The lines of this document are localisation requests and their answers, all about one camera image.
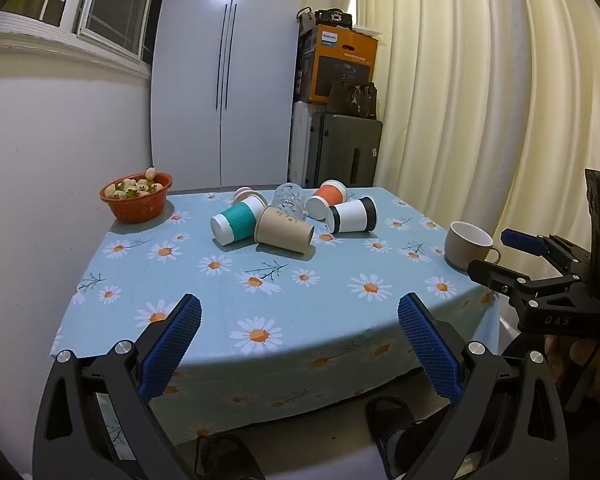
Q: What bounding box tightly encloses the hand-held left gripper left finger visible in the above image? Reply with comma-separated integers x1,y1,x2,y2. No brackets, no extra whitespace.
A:
32,293,203,480

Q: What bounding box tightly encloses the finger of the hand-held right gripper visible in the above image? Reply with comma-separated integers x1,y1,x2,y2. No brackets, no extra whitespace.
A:
467,259,589,311
499,228,592,267

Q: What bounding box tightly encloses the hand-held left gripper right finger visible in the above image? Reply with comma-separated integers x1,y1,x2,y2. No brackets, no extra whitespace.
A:
397,292,571,480

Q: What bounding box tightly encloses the teal sleeved white cup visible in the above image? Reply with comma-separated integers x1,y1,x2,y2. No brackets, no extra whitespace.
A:
210,195,268,247

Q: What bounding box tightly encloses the black and white cup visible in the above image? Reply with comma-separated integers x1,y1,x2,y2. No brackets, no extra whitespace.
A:
326,196,378,234

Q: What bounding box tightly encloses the brown kraft paper cup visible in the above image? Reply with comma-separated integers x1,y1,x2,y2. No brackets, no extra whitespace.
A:
254,206,315,255

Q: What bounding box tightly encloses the pink cup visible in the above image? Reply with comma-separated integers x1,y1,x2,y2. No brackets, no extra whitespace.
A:
234,186,263,206

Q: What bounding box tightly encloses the orange sleeved white cup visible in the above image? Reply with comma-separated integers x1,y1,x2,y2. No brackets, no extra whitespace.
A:
306,179,349,221

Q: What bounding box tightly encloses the clear glass cup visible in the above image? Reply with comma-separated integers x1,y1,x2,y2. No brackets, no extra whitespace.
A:
270,182,308,221

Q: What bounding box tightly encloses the person's right hand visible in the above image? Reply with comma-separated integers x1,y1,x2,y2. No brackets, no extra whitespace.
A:
545,335,600,416

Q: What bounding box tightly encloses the beige ceramic mug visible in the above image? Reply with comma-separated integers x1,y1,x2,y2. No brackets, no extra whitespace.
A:
444,221,502,271

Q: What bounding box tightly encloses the black slipper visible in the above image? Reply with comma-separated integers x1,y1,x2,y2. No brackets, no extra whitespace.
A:
366,396,461,480
195,434,266,480

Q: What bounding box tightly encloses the blue daisy print tablecloth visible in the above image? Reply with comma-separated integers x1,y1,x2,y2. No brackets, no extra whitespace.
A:
50,187,501,448

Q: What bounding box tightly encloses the red plastic colander bowl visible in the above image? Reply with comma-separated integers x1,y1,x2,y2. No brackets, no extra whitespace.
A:
99,172,174,224

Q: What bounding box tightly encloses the pile of white strawberries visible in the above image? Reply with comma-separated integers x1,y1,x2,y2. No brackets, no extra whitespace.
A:
104,167,165,200

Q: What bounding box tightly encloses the cream curtain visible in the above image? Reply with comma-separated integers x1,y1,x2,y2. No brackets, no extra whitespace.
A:
305,0,600,321

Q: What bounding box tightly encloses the grey suitcase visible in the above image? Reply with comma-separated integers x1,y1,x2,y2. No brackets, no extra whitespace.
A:
305,111,384,188

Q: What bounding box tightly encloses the dark handbag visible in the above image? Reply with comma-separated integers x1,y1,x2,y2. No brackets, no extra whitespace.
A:
327,80,378,120

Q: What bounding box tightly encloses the orange cardboard box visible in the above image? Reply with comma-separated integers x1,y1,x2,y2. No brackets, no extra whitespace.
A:
294,24,383,106

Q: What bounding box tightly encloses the white wardrobe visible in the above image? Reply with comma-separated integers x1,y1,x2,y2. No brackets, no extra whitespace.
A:
150,0,311,193

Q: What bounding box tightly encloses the white framed window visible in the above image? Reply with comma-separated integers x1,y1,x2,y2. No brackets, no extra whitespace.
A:
0,0,176,78

